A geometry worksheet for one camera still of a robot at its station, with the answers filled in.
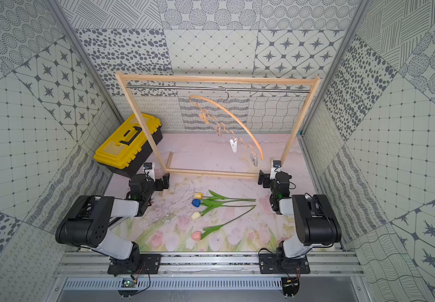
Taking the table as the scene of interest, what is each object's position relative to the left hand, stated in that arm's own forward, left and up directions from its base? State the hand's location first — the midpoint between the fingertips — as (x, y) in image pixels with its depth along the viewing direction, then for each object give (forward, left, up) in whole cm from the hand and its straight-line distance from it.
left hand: (158, 171), depth 94 cm
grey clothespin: (-8, -46, +21) cm, 51 cm away
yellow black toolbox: (+6, +15, +10) cm, 19 cm away
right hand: (+2, -57, -2) cm, 58 cm away
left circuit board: (-45, +3, -9) cm, 46 cm away
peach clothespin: (+10, -25, +28) cm, 39 cm away
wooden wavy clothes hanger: (+39, -28, +1) cm, 48 cm away
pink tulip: (-29, -23, -6) cm, 37 cm away
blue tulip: (-15, -29, -5) cm, 33 cm away
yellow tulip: (-10, -22, -5) cm, 24 cm away
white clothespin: (-2, -38, +24) cm, 45 cm away
